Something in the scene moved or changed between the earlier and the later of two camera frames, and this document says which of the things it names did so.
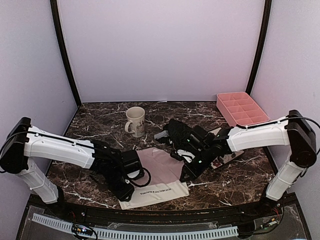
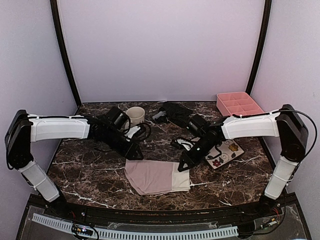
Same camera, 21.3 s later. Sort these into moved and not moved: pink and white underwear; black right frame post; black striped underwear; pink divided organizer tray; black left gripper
Moved: pink and white underwear; black left gripper; black striped underwear
Not moved: pink divided organizer tray; black right frame post
